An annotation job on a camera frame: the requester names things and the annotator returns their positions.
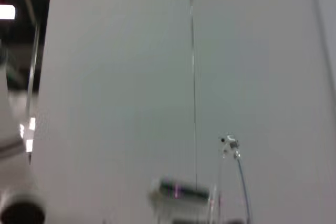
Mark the clear white glasses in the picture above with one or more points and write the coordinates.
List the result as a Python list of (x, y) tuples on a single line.
[(232, 144)]

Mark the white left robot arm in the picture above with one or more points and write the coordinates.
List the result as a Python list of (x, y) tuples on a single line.
[(18, 182)]

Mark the rectangular white ceiling light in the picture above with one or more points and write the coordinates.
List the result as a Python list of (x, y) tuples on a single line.
[(6, 11)]

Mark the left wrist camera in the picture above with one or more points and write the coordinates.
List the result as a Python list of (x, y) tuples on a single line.
[(181, 190)]

